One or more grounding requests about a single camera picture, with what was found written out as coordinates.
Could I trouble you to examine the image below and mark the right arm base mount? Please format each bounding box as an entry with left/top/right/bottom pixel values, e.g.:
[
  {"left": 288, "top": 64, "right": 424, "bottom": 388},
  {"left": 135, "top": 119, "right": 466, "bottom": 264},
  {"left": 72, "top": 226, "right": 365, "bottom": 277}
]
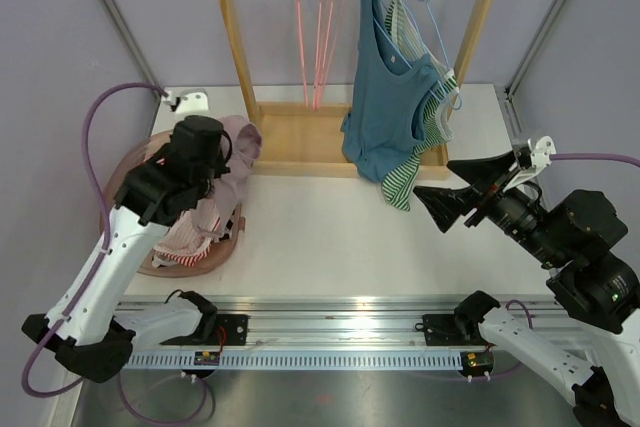
[{"left": 414, "top": 313, "right": 508, "bottom": 348}]

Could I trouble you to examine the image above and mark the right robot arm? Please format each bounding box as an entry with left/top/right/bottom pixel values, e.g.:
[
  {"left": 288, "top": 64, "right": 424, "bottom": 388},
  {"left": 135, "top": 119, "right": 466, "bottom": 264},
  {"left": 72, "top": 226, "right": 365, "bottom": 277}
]
[{"left": 413, "top": 149, "right": 639, "bottom": 426}]

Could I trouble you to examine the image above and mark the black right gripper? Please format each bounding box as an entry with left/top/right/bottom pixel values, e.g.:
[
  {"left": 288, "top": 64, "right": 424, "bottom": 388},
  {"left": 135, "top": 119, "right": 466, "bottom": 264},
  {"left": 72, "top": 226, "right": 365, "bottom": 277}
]
[{"left": 414, "top": 148, "right": 568, "bottom": 266}]

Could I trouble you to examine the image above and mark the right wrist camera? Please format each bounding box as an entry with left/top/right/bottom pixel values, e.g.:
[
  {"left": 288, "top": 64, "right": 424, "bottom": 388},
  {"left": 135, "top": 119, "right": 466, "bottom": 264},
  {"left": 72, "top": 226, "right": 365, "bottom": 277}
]
[{"left": 498, "top": 134, "right": 556, "bottom": 191}]

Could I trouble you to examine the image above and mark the red white striped tank top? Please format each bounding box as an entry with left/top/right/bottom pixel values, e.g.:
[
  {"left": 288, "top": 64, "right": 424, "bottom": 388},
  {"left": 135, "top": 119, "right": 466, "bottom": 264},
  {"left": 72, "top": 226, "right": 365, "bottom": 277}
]
[{"left": 151, "top": 208, "right": 220, "bottom": 268}]

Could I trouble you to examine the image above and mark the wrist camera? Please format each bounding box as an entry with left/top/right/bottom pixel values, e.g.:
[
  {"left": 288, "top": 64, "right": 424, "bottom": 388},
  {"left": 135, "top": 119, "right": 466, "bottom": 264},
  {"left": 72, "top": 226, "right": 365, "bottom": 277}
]
[
  {"left": 498, "top": 134, "right": 556, "bottom": 191},
  {"left": 160, "top": 89, "right": 209, "bottom": 115}
]

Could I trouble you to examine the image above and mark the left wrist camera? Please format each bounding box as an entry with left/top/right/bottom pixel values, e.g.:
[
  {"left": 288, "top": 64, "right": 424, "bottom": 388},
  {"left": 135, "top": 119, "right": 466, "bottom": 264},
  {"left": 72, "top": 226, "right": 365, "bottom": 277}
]
[{"left": 160, "top": 89, "right": 209, "bottom": 115}]

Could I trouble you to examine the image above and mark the green white striped tank top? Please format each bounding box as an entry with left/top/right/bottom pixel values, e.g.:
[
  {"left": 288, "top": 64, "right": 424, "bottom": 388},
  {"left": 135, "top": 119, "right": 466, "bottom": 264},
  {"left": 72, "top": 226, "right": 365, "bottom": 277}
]
[{"left": 381, "top": 0, "right": 460, "bottom": 211}]

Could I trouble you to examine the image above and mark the pink plastic basket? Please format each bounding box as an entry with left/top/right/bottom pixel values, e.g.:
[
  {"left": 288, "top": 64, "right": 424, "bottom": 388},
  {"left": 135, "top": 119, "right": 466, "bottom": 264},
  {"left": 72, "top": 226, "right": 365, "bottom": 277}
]
[{"left": 99, "top": 131, "right": 250, "bottom": 279}]

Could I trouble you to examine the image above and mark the slotted cable duct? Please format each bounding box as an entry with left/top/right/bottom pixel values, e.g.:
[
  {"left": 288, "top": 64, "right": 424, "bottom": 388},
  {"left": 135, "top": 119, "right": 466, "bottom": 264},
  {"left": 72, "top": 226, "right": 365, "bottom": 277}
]
[{"left": 126, "top": 349, "right": 462, "bottom": 371}]

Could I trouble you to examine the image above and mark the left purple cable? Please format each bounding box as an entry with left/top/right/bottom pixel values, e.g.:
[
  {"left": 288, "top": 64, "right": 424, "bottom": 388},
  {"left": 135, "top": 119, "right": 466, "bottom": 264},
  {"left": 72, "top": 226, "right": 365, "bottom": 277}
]
[{"left": 22, "top": 82, "right": 219, "bottom": 421}]

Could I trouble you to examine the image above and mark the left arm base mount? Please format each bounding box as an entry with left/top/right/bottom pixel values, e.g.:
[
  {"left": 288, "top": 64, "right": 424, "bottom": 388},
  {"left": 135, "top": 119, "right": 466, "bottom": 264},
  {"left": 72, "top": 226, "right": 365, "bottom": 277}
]
[{"left": 161, "top": 313, "right": 249, "bottom": 346}]

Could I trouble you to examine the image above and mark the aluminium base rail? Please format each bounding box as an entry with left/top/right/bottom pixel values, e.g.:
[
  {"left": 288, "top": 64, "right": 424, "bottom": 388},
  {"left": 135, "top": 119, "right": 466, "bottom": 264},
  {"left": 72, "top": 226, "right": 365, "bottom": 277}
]
[{"left": 117, "top": 294, "right": 601, "bottom": 351}]

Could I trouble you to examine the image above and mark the dusty pink tank top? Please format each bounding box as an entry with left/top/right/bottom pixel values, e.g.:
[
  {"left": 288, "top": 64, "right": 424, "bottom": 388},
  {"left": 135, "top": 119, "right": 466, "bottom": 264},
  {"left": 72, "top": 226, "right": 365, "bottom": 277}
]
[{"left": 192, "top": 115, "right": 262, "bottom": 238}]

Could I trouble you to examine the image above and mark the pink wire hanger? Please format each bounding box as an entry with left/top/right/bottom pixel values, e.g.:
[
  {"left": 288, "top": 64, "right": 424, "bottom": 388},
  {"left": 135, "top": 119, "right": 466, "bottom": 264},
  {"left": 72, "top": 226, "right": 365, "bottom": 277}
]
[
  {"left": 322, "top": 0, "right": 341, "bottom": 102},
  {"left": 295, "top": 0, "right": 309, "bottom": 107},
  {"left": 312, "top": 0, "right": 334, "bottom": 111}
]

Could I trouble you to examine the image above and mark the wooden clothes rack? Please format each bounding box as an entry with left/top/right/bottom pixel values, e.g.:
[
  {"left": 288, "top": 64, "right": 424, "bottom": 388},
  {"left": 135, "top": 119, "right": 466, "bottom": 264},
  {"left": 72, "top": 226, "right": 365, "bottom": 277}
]
[{"left": 218, "top": 0, "right": 494, "bottom": 178}]

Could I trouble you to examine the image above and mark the blue tank top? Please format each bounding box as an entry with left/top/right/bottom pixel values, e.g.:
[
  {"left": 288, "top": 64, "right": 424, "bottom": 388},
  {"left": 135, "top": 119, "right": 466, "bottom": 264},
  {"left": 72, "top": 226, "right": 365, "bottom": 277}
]
[{"left": 341, "top": 0, "right": 438, "bottom": 183}]

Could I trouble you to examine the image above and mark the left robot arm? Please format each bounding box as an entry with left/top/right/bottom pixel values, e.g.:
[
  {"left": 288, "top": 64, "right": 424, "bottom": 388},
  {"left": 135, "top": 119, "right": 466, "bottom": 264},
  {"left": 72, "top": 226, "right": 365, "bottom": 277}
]
[{"left": 22, "top": 115, "right": 232, "bottom": 383}]

